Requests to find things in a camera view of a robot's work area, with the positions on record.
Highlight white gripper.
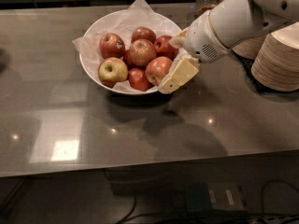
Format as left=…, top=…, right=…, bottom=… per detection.
left=158, top=10, right=231, bottom=94

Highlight red-yellow apple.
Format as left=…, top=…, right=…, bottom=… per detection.
left=129, top=38, right=156, bottom=67
left=145, top=56, right=172, bottom=86

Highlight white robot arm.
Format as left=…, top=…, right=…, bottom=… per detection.
left=158, top=0, right=299, bottom=94

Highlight red apple back right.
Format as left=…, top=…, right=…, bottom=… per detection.
left=154, top=35, right=178, bottom=61

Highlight dark red apple back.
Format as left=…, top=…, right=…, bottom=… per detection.
left=131, top=27, right=156, bottom=43

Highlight dark red apple front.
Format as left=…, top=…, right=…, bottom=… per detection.
left=128, top=68, right=152, bottom=91

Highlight hidden dark red apple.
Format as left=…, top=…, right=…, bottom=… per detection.
left=123, top=50, right=135, bottom=69

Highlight white bowl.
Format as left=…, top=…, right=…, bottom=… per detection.
left=78, top=9, right=190, bottom=96

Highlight red apple back left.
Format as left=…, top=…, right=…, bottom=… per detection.
left=99, top=33, right=125, bottom=59

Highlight yellow-green apple front left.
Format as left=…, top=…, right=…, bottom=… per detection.
left=98, top=57, right=128, bottom=88

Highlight white paper liner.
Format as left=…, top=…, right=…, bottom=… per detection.
left=72, top=0, right=192, bottom=94

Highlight black tray mat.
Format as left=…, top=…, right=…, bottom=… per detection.
left=233, top=51, right=299, bottom=95

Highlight rear stack paper plates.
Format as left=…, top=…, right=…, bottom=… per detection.
left=233, top=35, right=266, bottom=60

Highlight stack paper plates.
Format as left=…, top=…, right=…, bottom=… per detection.
left=233, top=35, right=266, bottom=60
left=251, top=22, right=299, bottom=91

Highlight front stack paper plates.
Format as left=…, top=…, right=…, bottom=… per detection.
left=251, top=22, right=299, bottom=91

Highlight dark box under table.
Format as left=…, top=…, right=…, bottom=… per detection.
left=184, top=182, right=248, bottom=215

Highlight black cable on floor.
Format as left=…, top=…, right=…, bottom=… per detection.
left=115, top=178, right=299, bottom=224

